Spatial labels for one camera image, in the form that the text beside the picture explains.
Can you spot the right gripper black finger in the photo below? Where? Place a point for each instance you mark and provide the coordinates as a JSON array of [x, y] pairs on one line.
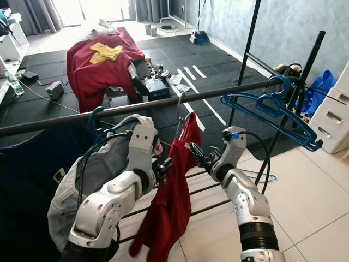
[[197, 155], [197, 146]]

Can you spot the plain dark red shirt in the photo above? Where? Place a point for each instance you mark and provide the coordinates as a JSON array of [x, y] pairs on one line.
[[169, 207]]

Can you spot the white printed t-shirt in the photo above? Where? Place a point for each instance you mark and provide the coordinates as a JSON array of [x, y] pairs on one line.
[[65, 213]]

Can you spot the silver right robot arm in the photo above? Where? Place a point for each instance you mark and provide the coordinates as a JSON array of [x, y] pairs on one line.
[[248, 202]]

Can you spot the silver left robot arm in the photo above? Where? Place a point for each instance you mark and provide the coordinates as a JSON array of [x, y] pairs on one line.
[[109, 204]]

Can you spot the blue plastic hanger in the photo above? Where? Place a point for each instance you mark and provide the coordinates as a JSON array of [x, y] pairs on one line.
[[272, 106], [90, 117], [308, 143]]

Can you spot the clear plastic bag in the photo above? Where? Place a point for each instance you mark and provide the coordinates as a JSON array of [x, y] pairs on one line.
[[177, 82]]

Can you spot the black box device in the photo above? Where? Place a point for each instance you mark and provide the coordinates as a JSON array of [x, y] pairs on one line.
[[158, 88]]

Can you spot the black foam floor mat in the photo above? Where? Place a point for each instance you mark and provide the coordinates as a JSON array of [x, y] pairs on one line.
[[218, 60]]

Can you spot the red shirt yellow print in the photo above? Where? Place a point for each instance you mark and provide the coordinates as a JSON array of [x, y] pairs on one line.
[[92, 82]]

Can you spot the black tan headphones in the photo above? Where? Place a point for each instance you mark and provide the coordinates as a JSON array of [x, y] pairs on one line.
[[294, 70]]

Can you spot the blue bag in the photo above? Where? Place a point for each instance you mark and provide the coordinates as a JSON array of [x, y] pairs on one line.
[[319, 90]]

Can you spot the white drawer cabinet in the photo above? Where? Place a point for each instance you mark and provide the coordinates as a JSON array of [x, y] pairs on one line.
[[332, 114]]

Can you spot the navy shirt with logo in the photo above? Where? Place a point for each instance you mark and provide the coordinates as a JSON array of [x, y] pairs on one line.
[[27, 207]]

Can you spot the grey curtain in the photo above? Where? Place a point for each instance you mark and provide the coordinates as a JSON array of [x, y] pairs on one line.
[[41, 13], [147, 10]]

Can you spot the black power adapter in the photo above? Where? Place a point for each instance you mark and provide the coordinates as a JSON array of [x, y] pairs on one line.
[[30, 75]]

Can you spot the clear water bottle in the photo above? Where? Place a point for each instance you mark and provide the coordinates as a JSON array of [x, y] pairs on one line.
[[15, 84]]

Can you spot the white shelf unit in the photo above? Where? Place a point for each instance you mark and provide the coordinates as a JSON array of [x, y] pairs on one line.
[[11, 43]]

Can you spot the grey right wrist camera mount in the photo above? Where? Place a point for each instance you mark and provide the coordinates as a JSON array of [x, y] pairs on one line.
[[232, 150]]

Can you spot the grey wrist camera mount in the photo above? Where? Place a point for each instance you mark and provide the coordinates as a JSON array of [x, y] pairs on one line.
[[144, 147], [232, 150]]

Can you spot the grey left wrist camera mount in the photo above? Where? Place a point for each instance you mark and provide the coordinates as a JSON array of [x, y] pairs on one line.
[[144, 147]]

